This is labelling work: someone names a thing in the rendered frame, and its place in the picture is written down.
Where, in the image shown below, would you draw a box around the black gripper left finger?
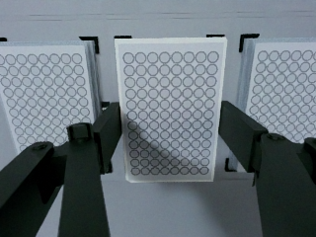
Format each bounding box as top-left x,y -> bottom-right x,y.
0,102 -> 122,237

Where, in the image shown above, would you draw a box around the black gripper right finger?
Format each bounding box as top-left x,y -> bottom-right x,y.
218,101 -> 316,237

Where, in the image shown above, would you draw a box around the grey flat deck plate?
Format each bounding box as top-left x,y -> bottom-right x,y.
0,0 -> 316,237

